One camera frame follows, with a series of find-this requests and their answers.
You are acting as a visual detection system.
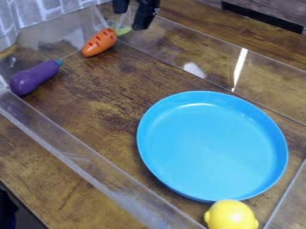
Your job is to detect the orange toy carrot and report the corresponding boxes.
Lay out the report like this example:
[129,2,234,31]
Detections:
[82,27,131,57]

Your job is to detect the clear acrylic enclosure wall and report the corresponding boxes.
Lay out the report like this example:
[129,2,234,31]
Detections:
[0,0,306,229]

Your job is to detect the purple toy eggplant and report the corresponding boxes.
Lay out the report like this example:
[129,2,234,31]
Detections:
[10,60,63,97]

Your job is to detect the blue round tray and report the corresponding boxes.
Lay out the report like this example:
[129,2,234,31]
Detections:
[137,91,289,202]

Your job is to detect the yellow toy lemon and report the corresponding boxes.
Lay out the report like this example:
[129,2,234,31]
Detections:
[203,199,260,229]

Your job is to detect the white grey curtain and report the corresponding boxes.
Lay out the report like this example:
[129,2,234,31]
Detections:
[0,0,113,52]

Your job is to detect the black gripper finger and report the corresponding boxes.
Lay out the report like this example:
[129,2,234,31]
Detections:
[113,0,131,14]
[131,0,161,30]

